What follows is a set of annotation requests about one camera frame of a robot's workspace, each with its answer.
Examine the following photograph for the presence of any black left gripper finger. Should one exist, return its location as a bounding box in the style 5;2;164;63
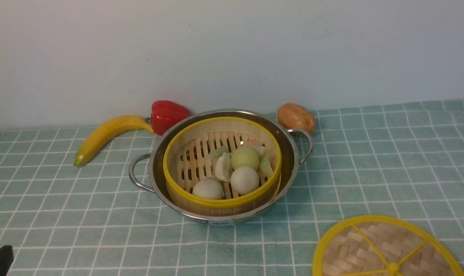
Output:
0;245;14;276

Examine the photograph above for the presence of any yellow banana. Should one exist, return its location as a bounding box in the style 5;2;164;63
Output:
74;115;156;167

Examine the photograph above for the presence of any brown potato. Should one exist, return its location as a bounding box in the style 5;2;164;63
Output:
276;103;316;134

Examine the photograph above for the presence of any green steamed bun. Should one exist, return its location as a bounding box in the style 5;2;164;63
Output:
231;146;260;171

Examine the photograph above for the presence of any white front steamed bun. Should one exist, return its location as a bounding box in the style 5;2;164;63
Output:
192;177;224;200

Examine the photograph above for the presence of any white steamed bun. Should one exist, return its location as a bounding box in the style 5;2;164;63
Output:
192;177;224;200
230;166;260;195

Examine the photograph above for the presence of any yellow rimmed bamboo steamer basket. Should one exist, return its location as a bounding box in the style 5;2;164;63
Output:
162;117;282;217

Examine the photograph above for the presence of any red bell pepper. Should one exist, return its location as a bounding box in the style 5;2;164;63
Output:
151;100;190;136

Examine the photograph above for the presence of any green dumpling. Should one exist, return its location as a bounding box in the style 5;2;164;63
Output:
259;153;274;178

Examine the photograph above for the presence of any yellow woven bamboo steamer lid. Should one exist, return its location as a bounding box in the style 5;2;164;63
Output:
312;215;464;276

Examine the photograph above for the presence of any white dumpling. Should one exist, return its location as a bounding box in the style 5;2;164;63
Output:
215;153;233;183

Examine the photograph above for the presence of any green checkered tablecloth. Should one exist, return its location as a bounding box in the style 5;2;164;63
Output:
0;101;464;276

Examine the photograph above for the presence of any stainless steel pot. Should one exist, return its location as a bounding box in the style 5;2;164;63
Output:
128;109;313;226

